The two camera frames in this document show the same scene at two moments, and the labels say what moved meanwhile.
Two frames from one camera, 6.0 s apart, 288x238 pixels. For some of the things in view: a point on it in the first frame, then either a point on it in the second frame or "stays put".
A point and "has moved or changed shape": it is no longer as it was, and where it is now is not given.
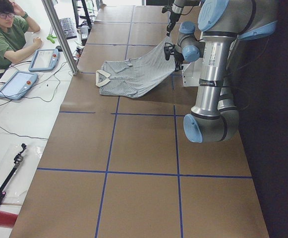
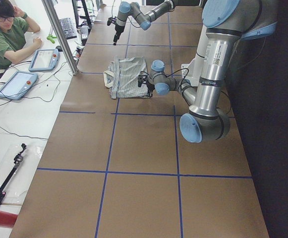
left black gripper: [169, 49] → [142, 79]
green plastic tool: [50, 37] stays put
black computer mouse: [59, 47] stays put
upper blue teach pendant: [46, 59] stays put
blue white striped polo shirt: [139, 76] has moved or changed shape
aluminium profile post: [54, 21] stays put
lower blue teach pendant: [18, 85] stays put
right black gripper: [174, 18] → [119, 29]
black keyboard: [68, 28] stays put
